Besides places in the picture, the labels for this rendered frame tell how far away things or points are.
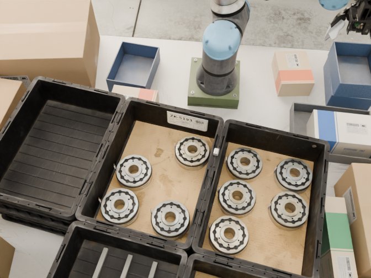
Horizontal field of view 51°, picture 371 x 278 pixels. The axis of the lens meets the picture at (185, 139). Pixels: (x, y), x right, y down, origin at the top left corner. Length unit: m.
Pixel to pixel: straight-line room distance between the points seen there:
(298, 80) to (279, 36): 1.32
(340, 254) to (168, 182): 0.50
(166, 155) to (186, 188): 0.13
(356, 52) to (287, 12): 1.41
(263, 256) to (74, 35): 0.94
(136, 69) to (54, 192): 0.62
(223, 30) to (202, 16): 1.56
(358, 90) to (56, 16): 1.09
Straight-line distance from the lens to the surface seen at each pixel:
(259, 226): 1.10
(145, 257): 1.06
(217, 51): 1.24
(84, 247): 1.09
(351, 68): 1.58
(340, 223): 1.17
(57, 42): 1.42
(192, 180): 1.13
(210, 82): 1.36
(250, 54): 1.62
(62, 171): 1.20
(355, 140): 1.35
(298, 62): 1.53
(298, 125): 1.44
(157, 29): 2.74
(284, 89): 1.47
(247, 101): 1.46
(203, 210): 0.99
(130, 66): 1.56
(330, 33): 1.36
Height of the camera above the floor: 1.85
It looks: 58 degrees down
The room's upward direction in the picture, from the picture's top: 1 degrees clockwise
